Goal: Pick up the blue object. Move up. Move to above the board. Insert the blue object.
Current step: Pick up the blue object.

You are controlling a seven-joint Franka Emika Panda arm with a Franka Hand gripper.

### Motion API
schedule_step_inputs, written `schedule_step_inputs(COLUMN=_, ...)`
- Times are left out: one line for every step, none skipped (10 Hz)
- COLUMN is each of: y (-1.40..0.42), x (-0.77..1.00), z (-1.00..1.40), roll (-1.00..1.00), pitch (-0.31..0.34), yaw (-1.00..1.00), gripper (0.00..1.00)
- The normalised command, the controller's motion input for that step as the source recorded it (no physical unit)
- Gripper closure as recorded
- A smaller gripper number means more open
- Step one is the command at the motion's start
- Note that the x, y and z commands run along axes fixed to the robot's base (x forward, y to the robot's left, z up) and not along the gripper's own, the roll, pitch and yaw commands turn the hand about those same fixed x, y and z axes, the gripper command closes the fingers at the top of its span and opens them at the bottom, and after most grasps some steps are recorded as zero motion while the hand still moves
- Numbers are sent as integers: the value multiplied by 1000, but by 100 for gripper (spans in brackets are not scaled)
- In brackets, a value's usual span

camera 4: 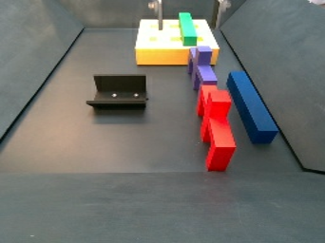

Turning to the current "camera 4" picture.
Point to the black angle bracket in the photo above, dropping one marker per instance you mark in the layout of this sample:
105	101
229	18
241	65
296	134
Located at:
120	90

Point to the purple notched block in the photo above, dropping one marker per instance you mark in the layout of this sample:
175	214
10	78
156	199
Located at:
200	66

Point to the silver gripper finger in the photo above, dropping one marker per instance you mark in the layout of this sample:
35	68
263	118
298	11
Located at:
224	4
157	6

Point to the green long block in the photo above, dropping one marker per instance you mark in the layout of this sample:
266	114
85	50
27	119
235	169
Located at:
188	30

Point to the blue long block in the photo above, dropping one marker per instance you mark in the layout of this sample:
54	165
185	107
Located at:
261	128

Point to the red notched block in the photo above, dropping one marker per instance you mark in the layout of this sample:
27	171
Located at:
213	107

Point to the yellow slotted board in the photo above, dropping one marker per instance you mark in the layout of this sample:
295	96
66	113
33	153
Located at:
160	46

